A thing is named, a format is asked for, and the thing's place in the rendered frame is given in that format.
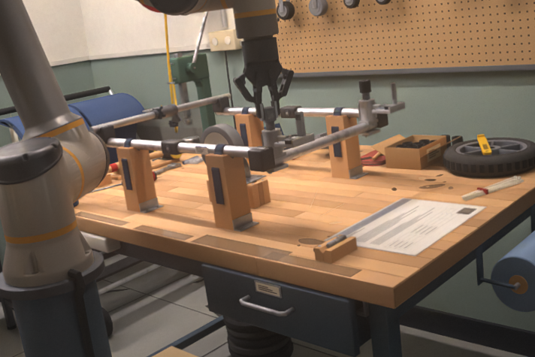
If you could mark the tan pegboard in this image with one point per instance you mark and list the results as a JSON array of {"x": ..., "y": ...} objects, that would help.
[{"x": 418, "y": 31}]

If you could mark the green arbor press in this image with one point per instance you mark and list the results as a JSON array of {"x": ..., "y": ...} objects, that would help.
[{"x": 196, "y": 81}]

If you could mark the wooden pen holder block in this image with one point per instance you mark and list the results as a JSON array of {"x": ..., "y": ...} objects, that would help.
[{"x": 334, "y": 253}]

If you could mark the wooden top blue workbench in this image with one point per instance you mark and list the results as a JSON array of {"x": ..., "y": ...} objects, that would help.
[{"x": 301, "y": 311}]

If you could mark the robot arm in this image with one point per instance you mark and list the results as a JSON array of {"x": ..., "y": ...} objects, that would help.
[{"x": 33, "y": 81}]

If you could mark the large grey-wheel caster unit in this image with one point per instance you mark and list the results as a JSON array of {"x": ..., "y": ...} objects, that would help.
[{"x": 221, "y": 135}]

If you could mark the black corrugated coil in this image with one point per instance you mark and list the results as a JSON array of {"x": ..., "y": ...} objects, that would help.
[{"x": 255, "y": 340}]

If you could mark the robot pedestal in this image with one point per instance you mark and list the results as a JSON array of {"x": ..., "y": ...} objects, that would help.
[{"x": 50, "y": 323}]

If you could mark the white printed paper sheet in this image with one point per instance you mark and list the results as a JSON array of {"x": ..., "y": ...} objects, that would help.
[{"x": 418, "y": 227}]

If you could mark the small wooden block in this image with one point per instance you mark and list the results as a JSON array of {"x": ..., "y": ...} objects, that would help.
[{"x": 259, "y": 194}]

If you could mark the wooden support stand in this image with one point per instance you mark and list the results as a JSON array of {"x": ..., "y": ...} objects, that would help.
[
  {"x": 250, "y": 129},
  {"x": 345, "y": 152},
  {"x": 140, "y": 181},
  {"x": 234, "y": 198}
]

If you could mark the yellow hand tool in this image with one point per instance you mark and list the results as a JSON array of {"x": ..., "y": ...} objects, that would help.
[{"x": 484, "y": 144}]

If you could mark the grey brake bar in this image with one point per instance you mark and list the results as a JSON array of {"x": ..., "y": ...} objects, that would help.
[{"x": 188, "y": 106}]

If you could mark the grey tube stroller frame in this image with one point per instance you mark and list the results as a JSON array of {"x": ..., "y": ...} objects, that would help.
[{"x": 234, "y": 150}]

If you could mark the grey switch lever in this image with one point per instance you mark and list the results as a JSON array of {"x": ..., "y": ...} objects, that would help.
[
  {"x": 393, "y": 105},
  {"x": 290, "y": 111}
]

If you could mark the blue paper roll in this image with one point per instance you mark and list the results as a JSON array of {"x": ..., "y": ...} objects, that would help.
[{"x": 516, "y": 277}]

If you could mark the red hand tool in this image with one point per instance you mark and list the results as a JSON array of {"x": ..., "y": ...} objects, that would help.
[{"x": 370, "y": 158}]

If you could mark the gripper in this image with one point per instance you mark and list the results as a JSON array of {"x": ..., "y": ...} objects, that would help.
[{"x": 261, "y": 58}]

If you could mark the brown cardboard box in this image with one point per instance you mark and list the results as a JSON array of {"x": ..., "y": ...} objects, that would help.
[{"x": 411, "y": 156}]

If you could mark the beige wall outlet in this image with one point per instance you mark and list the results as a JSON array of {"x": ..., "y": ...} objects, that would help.
[{"x": 221, "y": 40}]

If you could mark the grey pen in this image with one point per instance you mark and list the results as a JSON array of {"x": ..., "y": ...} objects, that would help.
[{"x": 334, "y": 242}]

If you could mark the grey swivel head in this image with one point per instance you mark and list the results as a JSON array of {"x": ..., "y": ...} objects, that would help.
[
  {"x": 269, "y": 135},
  {"x": 366, "y": 112}
]

